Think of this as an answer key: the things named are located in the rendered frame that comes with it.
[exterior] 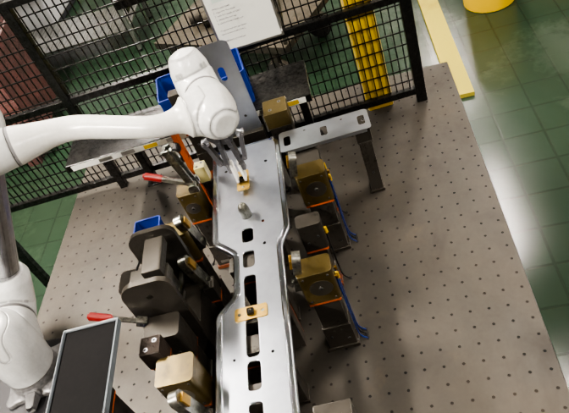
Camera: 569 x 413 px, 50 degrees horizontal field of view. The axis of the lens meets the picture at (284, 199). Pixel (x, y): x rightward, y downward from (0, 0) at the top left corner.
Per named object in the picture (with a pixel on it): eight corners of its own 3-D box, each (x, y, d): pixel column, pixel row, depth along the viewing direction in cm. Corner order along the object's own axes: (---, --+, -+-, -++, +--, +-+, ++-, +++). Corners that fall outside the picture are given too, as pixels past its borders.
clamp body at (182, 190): (239, 266, 203) (197, 193, 179) (211, 272, 204) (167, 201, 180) (238, 250, 208) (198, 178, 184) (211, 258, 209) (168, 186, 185)
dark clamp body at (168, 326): (234, 408, 167) (178, 334, 141) (195, 417, 168) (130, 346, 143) (234, 384, 172) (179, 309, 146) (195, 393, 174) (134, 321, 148)
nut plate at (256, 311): (267, 302, 150) (265, 300, 149) (267, 315, 147) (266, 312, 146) (234, 310, 151) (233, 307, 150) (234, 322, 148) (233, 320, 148)
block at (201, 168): (244, 242, 209) (203, 166, 184) (234, 245, 210) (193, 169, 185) (243, 234, 212) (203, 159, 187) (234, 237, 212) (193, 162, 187)
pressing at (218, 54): (262, 127, 201) (225, 39, 178) (229, 136, 202) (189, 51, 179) (262, 126, 201) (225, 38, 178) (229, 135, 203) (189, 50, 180)
